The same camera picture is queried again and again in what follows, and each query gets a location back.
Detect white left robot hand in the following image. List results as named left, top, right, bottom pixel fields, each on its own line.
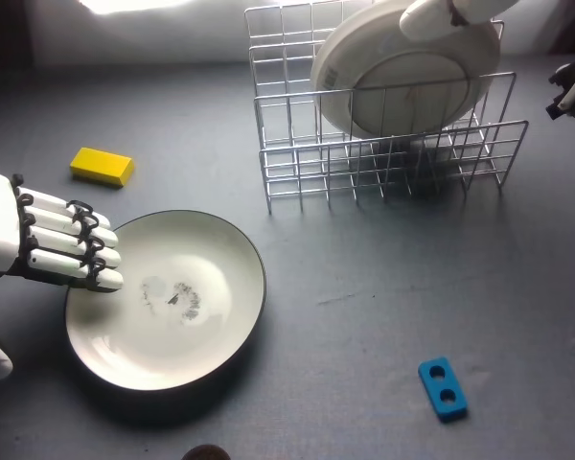
left=0, top=166, right=126, bottom=382

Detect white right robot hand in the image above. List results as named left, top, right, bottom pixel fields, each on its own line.
left=399, top=0, right=521, bottom=42

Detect white plate leaf print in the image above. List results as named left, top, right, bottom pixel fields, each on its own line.
left=310, top=0, right=502, bottom=141

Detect white plate speckled print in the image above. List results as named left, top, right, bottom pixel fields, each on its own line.
left=64, top=209, right=268, bottom=400

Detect yellow rectangular block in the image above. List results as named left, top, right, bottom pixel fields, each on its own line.
left=69, top=147, right=135, bottom=190

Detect brown round cookie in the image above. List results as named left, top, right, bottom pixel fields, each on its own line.
left=180, top=444, right=231, bottom=460

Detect blue block two holes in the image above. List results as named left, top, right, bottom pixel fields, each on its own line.
left=416, top=356, right=469, bottom=424

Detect silver wire rack shelf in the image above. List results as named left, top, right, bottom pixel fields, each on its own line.
left=243, top=2, right=530, bottom=215

